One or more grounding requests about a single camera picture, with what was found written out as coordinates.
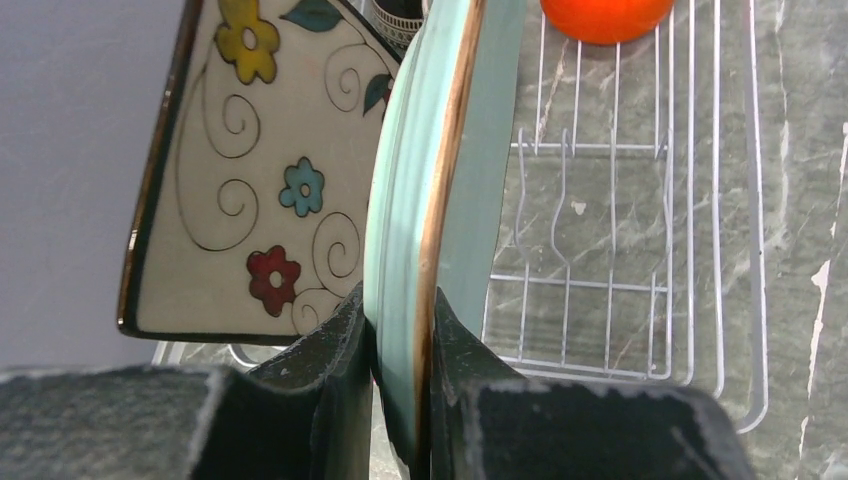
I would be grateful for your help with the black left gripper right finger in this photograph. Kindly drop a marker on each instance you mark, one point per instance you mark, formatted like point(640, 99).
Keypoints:
point(490, 422)

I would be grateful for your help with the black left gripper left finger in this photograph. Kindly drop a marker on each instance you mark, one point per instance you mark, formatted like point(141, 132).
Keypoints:
point(303, 414)

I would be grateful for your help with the beige floral square plate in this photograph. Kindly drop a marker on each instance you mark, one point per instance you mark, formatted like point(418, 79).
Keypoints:
point(249, 226)

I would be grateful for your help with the light green round plate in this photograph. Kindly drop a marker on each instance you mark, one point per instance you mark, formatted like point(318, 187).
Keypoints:
point(436, 200)

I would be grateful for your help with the brown patterned bowl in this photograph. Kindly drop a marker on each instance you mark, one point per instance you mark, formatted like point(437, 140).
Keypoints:
point(398, 21)

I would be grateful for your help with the orange plastic bowl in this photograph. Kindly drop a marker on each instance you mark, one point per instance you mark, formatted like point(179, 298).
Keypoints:
point(606, 22)

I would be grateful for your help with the white wire dish rack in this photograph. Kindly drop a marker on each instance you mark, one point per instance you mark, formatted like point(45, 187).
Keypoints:
point(631, 247)

